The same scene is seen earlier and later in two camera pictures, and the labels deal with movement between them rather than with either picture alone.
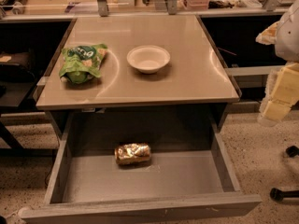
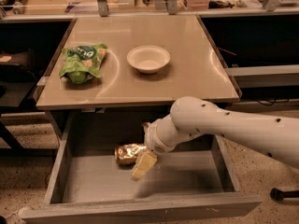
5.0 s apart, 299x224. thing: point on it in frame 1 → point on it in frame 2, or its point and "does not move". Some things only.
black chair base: x=277 y=195 does not move
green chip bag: x=80 y=63 does not move
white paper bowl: x=148 y=59 does not move
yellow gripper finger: x=269 y=35 → x=146 y=125
